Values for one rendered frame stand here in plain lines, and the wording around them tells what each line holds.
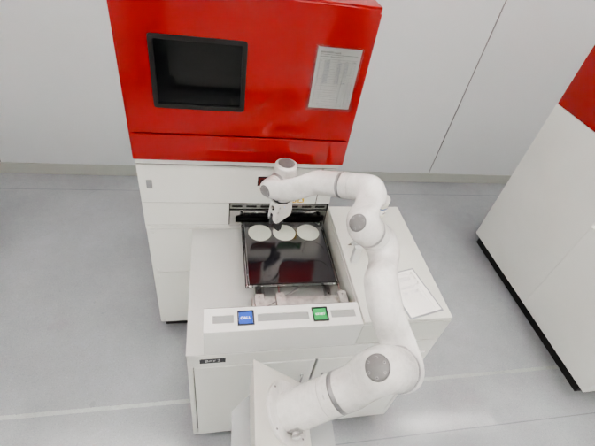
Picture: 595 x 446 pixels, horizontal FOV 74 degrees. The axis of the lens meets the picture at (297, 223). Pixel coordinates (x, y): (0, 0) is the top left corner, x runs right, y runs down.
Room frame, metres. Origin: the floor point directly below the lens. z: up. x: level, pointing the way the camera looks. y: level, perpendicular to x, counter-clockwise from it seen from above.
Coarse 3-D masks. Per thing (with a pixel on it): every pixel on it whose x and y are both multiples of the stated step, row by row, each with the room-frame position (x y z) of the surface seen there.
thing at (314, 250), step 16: (256, 224) 1.28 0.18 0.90; (272, 224) 1.30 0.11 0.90; (288, 224) 1.32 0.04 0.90; (304, 224) 1.34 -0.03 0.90; (272, 240) 1.20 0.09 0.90; (304, 240) 1.24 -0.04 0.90; (320, 240) 1.26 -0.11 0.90; (256, 256) 1.09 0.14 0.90; (272, 256) 1.11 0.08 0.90; (288, 256) 1.13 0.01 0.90; (304, 256) 1.14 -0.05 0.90; (320, 256) 1.16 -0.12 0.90; (256, 272) 1.01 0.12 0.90; (272, 272) 1.03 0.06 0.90; (288, 272) 1.04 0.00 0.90; (304, 272) 1.06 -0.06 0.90; (320, 272) 1.07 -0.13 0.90
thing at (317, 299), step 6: (252, 300) 0.89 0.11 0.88; (264, 300) 0.90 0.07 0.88; (270, 300) 0.90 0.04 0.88; (288, 300) 0.92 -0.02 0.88; (294, 300) 0.93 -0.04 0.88; (300, 300) 0.93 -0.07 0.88; (306, 300) 0.94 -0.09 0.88; (312, 300) 0.94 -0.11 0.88; (318, 300) 0.95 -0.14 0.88; (324, 300) 0.95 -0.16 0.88; (330, 300) 0.96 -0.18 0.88; (336, 300) 0.96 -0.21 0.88
